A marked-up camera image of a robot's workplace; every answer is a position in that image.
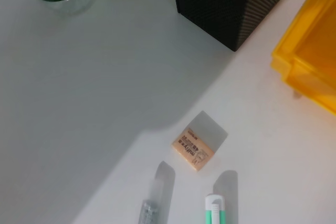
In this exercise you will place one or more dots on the peach sleeved eraser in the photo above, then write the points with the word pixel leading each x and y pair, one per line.
pixel 194 150

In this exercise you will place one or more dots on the grey utility knife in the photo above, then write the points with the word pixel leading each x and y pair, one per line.
pixel 157 197

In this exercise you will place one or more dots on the black mesh pen holder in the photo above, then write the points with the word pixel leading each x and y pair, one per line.
pixel 210 3

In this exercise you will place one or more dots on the yellow plastic bin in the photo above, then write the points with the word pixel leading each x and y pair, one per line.
pixel 309 58

